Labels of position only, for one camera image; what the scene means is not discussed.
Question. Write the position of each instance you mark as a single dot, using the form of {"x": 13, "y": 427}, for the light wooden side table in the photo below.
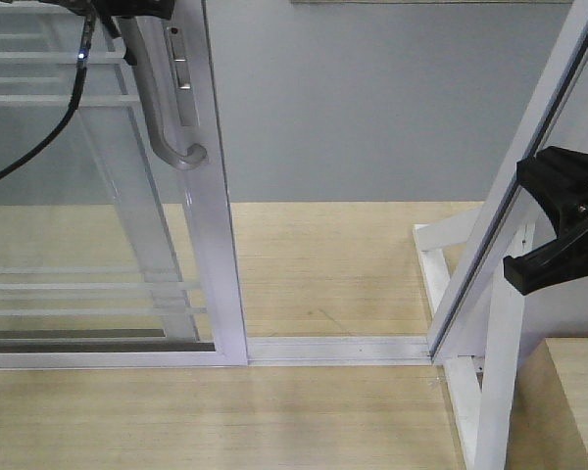
{"x": 553, "y": 389}

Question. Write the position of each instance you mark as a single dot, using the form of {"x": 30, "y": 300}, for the grey metal door handle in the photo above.
{"x": 136, "y": 55}

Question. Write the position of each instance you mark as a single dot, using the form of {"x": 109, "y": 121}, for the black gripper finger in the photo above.
{"x": 557, "y": 179}
{"x": 549, "y": 265}

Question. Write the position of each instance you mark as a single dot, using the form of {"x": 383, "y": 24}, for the white fixed door frame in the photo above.
{"x": 461, "y": 256}

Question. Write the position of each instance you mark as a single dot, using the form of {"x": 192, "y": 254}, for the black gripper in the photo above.
{"x": 161, "y": 9}

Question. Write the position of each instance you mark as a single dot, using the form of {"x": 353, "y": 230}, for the white wooden support bracket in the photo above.
{"x": 481, "y": 388}

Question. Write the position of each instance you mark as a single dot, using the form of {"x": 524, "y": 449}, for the silver door lock plate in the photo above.
{"x": 181, "y": 76}

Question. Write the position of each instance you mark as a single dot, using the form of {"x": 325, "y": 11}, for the white framed transparent sliding door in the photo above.
{"x": 109, "y": 257}

